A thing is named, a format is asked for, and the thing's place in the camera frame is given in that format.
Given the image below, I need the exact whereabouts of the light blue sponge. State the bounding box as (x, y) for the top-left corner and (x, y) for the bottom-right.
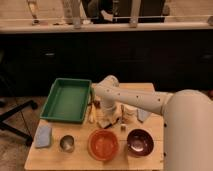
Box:
(35, 125), (52, 148)

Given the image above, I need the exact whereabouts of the brown beaded chain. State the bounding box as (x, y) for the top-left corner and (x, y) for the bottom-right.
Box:
(92, 98), (102, 108)

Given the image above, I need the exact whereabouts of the green plastic tray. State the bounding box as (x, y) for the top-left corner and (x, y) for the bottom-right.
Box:
(40, 78), (91, 124)

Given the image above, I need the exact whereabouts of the orange bowl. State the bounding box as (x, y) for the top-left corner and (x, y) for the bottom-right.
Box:
(87, 129), (119, 161)

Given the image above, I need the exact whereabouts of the light blue cloth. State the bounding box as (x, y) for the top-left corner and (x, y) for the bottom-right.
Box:
(137, 109), (151, 122)

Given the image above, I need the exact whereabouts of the white round container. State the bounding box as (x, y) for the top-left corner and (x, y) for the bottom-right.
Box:
(124, 105), (137, 116)

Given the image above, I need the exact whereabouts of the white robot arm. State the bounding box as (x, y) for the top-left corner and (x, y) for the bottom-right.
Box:
(94, 75), (213, 171)

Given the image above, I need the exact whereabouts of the dark purple bowl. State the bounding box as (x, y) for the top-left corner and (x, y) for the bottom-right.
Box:
(127, 129), (154, 157)

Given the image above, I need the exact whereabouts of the small metal cup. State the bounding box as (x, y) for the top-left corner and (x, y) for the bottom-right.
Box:
(60, 135), (74, 153)

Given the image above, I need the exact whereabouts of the black office chair base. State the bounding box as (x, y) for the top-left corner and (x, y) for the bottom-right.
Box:
(0, 100), (38, 147)

